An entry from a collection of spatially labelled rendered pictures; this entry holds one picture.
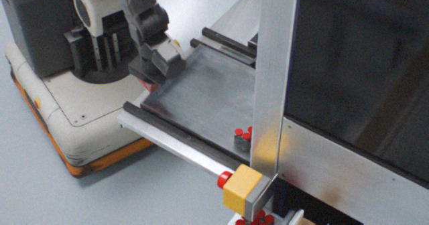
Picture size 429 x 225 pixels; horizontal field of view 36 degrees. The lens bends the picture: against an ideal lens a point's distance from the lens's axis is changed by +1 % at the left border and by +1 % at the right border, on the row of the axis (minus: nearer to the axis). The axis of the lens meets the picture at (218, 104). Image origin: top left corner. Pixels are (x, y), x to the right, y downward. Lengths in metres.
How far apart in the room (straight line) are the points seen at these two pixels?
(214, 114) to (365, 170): 0.55
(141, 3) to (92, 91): 1.15
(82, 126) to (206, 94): 0.86
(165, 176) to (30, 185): 0.52
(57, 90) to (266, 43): 1.57
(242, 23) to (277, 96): 0.73
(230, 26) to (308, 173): 0.70
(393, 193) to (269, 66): 0.31
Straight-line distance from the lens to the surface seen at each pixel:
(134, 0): 1.42
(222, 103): 1.65
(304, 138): 1.21
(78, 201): 2.58
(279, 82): 1.14
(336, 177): 1.25
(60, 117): 2.48
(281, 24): 1.05
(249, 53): 1.76
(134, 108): 1.63
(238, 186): 1.31
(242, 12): 1.91
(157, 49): 1.46
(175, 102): 1.65
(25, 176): 2.70
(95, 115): 2.46
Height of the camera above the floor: 2.12
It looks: 49 degrees down
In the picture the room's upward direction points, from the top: straight up
